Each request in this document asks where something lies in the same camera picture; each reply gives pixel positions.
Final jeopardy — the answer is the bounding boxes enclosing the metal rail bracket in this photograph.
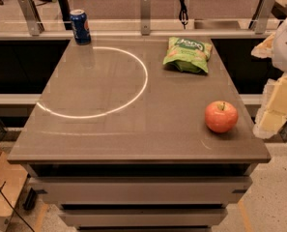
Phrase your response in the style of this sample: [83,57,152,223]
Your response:
[17,0,43,36]
[140,0,151,36]
[253,0,275,34]

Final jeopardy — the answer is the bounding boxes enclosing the green rice chip bag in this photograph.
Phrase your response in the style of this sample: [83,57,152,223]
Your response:
[163,37,213,73]

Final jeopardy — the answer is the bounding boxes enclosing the left metal rail bracket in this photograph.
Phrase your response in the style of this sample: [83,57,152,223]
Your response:
[17,0,43,36]

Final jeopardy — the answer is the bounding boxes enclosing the red apple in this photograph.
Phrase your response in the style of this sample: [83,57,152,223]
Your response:
[205,101,239,133]

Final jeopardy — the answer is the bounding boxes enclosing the middle metal rail bracket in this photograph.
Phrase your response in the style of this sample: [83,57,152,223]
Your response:
[140,0,151,36]

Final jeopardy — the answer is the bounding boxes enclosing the blue pepsi can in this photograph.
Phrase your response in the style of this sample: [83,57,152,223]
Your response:
[70,9,91,45]

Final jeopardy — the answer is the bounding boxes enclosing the black floor cable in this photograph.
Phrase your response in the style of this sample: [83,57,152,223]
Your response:
[0,171,36,232]

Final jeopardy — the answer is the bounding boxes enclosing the black hanging cable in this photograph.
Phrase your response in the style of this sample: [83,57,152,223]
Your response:
[178,0,189,30]

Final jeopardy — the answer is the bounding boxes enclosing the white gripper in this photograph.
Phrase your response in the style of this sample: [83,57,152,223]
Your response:
[251,17,287,139]

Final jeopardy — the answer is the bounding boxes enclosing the right metal rail bracket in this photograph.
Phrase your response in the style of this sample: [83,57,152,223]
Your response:
[253,0,275,34]

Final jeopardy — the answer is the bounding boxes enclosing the wooden box on floor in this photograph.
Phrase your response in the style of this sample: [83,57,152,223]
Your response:
[0,148,27,232]

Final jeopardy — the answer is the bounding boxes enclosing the grey drawer cabinet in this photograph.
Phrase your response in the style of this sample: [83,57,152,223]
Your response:
[30,175,252,232]

